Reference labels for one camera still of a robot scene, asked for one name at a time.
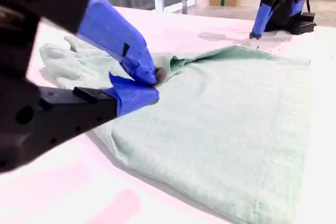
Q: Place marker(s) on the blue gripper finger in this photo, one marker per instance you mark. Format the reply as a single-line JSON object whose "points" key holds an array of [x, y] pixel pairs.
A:
{"points": [[105, 103], [268, 18], [258, 22], [113, 35]]}

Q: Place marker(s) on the pale green T-shirt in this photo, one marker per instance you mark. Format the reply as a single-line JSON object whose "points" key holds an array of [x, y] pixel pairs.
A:
{"points": [[210, 129]]}

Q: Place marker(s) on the grey metal leg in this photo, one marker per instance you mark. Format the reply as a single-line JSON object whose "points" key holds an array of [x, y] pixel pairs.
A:
{"points": [[184, 6]]}

